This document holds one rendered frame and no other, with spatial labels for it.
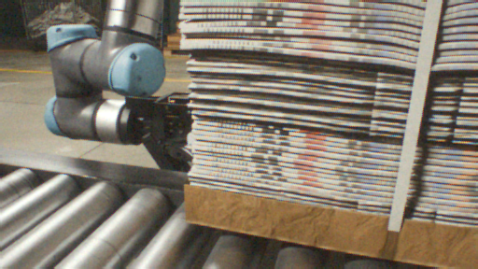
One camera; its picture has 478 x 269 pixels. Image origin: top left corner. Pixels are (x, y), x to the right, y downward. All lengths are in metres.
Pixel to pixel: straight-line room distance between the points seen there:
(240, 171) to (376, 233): 0.13
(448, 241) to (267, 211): 0.15
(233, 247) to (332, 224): 0.09
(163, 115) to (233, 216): 0.26
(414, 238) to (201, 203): 0.19
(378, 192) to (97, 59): 0.41
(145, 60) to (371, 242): 0.36
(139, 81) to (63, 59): 0.15
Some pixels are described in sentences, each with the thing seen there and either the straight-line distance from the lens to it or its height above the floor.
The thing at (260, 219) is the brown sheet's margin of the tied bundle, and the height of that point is 0.83.
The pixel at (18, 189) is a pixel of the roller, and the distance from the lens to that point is 0.56.
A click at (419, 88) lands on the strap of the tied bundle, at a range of 0.30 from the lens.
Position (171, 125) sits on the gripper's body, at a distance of 0.59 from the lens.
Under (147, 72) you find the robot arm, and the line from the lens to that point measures 0.53.
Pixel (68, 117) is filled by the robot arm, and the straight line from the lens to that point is 0.67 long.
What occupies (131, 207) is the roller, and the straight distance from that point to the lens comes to 0.44.
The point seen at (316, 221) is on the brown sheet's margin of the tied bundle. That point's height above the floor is 0.84.
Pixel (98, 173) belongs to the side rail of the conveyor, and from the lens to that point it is 0.54.
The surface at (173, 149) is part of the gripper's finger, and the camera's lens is 0.56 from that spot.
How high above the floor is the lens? 1.02
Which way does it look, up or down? 21 degrees down
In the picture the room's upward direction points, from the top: straight up
